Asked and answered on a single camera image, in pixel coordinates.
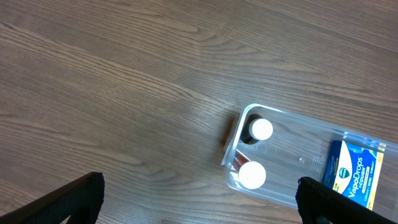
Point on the clear plastic container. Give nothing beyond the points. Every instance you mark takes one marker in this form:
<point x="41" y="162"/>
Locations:
<point x="300" y="147"/>

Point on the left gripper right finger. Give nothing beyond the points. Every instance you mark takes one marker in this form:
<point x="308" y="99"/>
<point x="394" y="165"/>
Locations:
<point x="318" y="204"/>

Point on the black tube white cap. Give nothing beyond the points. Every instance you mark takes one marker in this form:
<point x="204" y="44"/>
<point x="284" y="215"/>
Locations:
<point x="255" y="129"/>

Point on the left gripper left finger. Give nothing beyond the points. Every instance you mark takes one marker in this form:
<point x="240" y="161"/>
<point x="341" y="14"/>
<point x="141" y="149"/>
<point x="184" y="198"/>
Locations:
<point x="79" y="201"/>

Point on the orange tube white cap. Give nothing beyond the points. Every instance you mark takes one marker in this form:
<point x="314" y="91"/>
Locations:
<point x="251" y="174"/>

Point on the blue yellow VapoDrops box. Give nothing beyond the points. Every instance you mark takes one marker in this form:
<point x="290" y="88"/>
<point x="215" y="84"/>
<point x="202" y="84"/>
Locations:
<point x="353" y="171"/>

